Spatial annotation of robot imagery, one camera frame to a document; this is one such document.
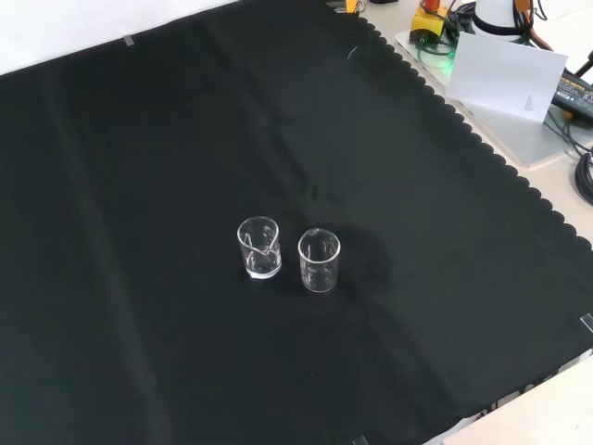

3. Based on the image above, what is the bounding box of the black cloth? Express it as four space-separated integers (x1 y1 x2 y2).
0 0 593 445

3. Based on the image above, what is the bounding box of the orange cable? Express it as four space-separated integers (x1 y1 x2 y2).
511 0 555 51

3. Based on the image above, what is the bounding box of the clear glass beaker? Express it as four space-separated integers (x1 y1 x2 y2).
297 228 343 294
236 215 283 280

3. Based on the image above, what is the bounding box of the black power adapter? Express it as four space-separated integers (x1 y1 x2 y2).
550 67 593 118

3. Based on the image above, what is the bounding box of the green cable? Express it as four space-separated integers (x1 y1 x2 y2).
415 37 459 71

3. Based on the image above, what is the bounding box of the thick black cable bundle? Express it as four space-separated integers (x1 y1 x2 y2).
573 148 593 206

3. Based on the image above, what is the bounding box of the yellow stop button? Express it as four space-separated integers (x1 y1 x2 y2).
410 0 448 45

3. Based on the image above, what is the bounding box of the thin black cable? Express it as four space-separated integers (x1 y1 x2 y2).
542 105 593 159

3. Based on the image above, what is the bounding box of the pale white board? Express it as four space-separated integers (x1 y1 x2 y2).
445 31 570 124

